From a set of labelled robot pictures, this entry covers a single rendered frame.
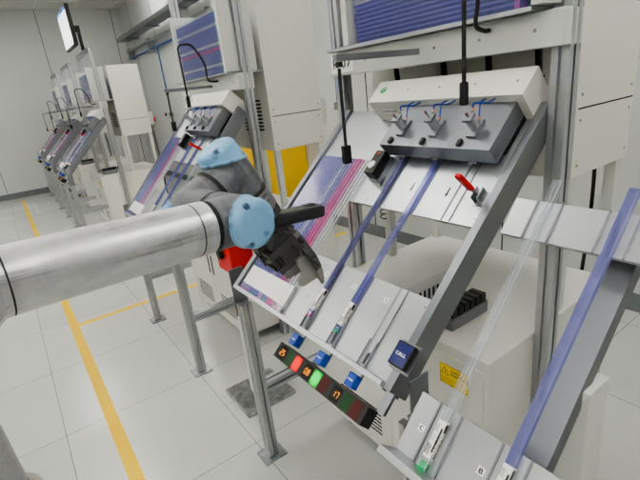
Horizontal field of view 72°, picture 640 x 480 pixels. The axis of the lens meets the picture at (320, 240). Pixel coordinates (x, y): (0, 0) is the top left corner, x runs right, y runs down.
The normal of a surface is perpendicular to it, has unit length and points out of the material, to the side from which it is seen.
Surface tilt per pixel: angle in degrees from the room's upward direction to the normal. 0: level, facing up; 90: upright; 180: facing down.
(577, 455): 90
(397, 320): 42
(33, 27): 90
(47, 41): 90
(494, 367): 90
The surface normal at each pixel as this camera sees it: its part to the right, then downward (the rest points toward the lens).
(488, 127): -0.62, -0.50
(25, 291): 0.71, 0.29
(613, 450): -0.11, -0.94
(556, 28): -0.80, 0.28
